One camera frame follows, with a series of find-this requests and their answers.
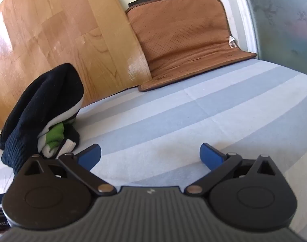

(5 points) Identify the frosted window glass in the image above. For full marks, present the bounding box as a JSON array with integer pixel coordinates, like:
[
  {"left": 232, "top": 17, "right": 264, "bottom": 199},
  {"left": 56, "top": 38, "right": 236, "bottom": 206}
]
[{"left": 240, "top": 0, "right": 307, "bottom": 78}]

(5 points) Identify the wood-pattern vinyl sheet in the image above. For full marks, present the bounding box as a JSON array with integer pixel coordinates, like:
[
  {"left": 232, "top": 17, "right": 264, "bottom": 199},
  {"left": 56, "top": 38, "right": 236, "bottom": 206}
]
[{"left": 0, "top": 0, "right": 152, "bottom": 131}]

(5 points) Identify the navy green white knit sweater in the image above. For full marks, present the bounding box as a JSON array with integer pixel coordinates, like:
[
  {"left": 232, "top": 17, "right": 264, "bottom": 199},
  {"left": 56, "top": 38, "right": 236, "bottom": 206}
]
[{"left": 0, "top": 63, "right": 84, "bottom": 175}]

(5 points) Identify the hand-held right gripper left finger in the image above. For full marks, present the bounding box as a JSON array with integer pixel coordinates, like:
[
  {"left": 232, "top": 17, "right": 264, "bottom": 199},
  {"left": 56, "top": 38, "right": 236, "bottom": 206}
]
[{"left": 23, "top": 144, "right": 116, "bottom": 196}]

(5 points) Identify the white window frame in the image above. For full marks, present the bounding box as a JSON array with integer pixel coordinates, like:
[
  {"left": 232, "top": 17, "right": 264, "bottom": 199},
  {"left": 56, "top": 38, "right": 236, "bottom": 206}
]
[{"left": 214, "top": 0, "right": 260, "bottom": 54}]

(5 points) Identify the brown perforated seat cushion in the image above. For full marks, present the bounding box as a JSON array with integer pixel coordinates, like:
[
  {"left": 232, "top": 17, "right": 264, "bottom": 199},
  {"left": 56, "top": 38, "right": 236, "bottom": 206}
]
[{"left": 125, "top": 0, "right": 258, "bottom": 92}]

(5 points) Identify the blue striped bed sheet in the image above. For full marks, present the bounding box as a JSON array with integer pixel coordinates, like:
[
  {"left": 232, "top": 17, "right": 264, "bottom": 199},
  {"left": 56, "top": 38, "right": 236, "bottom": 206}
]
[{"left": 0, "top": 58, "right": 307, "bottom": 242}]

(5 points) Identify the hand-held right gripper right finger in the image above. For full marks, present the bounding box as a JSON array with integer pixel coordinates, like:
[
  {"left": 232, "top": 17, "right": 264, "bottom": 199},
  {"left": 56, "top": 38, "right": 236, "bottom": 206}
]
[{"left": 185, "top": 143, "right": 277, "bottom": 196}]

